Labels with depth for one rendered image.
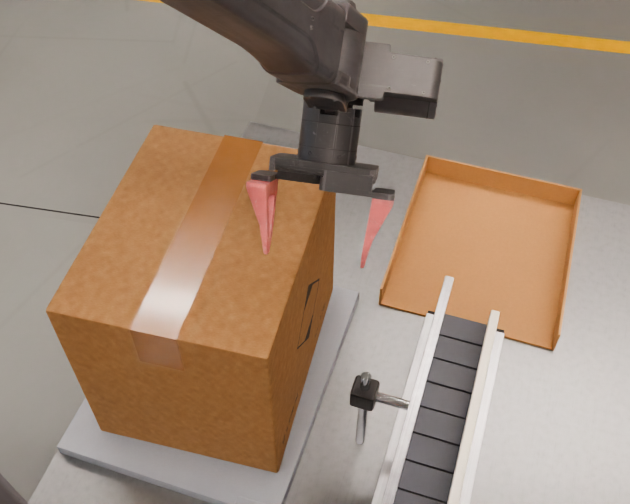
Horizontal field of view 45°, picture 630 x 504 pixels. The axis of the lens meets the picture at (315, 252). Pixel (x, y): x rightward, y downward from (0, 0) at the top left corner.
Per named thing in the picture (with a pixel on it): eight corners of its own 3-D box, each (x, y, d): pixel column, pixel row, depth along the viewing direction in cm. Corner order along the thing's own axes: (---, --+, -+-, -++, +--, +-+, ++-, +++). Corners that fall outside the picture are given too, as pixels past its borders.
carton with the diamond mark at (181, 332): (278, 475, 95) (267, 359, 75) (100, 431, 99) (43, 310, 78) (333, 288, 114) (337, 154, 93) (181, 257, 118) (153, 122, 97)
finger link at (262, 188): (310, 267, 73) (322, 169, 71) (237, 256, 74) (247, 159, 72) (318, 254, 80) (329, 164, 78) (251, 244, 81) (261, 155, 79)
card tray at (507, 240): (553, 351, 109) (560, 335, 106) (378, 304, 115) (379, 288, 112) (576, 205, 128) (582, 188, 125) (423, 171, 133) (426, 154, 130)
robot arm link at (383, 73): (315, -7, 64) (300, 94, 64) (452, 7, 63) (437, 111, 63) (328, 35, 76) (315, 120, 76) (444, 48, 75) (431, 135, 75)
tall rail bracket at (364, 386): (399, 463, 99) (412, 401, 86) (345, 447, 100) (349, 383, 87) (405, 441, 101) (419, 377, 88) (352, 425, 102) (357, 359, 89)
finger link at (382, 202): (382, 277, 73) (396, 179, 71) (308, 266, 73) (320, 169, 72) (385, 263, 79) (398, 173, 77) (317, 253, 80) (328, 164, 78)
